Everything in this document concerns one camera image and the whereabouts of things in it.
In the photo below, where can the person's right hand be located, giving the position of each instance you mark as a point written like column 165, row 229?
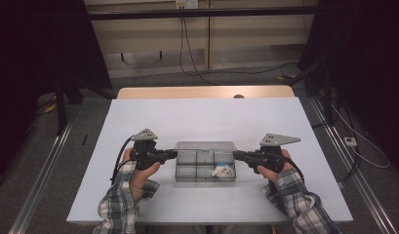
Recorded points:
column 281, row 175

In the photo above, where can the transparent grey compartment box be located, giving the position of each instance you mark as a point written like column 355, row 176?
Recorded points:
column 200, row 159

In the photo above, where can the white table mat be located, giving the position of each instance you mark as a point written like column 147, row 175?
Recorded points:
column 252, row 120

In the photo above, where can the person's left hand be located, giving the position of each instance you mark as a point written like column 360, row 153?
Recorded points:
column 140, row 178

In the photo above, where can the dark curtain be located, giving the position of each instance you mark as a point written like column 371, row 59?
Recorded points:
column 366, row 48
column 31, row 48

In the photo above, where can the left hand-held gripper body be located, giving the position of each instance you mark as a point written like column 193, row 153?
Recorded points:
column 146, row 156

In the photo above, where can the aluminium floor rail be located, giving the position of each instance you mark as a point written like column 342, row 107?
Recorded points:
column 41, row 182
column 353, row 169

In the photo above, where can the round table grommet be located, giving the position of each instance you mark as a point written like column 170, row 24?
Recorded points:
column 238, row 96

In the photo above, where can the black metal stand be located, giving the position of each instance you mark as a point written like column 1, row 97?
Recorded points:
column 61, row 107

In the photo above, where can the white wall socket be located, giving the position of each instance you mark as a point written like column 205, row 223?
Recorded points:
column 186, row 4

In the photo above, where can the yellow floor tape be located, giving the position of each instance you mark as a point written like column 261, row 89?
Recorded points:
column 286, row 77

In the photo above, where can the white power strip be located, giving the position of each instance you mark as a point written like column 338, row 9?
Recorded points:
column 350, row 141

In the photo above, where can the black horizontal bar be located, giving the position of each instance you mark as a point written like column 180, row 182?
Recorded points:
column 200, row 13

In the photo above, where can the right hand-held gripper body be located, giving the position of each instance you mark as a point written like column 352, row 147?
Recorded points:
column 268, row 157

